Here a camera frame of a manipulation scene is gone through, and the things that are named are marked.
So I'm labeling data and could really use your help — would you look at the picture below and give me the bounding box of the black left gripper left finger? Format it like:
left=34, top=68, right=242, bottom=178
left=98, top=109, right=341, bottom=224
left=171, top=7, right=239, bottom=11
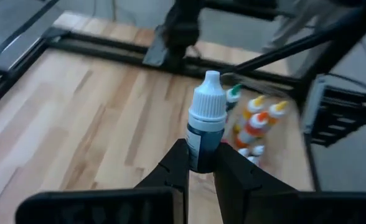
left=14, top=139, right=190, bottom=224

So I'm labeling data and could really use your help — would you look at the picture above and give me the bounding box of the red food coloring bottle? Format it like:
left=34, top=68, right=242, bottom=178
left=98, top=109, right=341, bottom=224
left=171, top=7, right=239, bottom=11
left=234, top=111, right=271, bottom=149

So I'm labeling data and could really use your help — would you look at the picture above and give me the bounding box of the black table frame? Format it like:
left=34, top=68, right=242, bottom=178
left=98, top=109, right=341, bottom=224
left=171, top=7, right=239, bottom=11
left=0, top=26, right=321, bottom=192

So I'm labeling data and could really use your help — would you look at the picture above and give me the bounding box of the small dark dropper bottle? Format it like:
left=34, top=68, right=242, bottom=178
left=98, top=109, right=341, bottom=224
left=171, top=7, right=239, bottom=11
left=251, top=144, right=266, bottom=156
left=185, top=70, right=228, bottom=174

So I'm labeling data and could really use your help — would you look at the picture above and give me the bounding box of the clear plastic container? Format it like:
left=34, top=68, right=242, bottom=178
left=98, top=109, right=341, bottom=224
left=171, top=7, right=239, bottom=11
left=220, top=73, right=302, bottom=175

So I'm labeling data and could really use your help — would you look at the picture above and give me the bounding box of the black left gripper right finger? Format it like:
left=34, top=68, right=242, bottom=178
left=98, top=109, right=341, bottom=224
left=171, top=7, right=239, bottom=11
left=213, top=142, right=366, bottom=224

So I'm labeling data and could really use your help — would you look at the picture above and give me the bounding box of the green food coloring bottle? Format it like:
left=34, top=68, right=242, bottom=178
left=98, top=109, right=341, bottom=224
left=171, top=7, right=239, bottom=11
left=225, top=83, right=243, bottom=111

